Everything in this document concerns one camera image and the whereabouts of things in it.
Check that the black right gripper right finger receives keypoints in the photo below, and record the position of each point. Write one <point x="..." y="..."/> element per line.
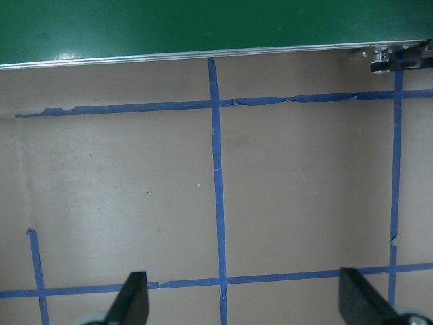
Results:
<point x="359" y="303"/>

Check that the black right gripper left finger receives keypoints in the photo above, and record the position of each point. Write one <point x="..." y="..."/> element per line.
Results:
<point x="131" y="305"/>

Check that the green conveyor belt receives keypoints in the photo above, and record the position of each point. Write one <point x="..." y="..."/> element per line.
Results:
<point x="60" y="33"/>

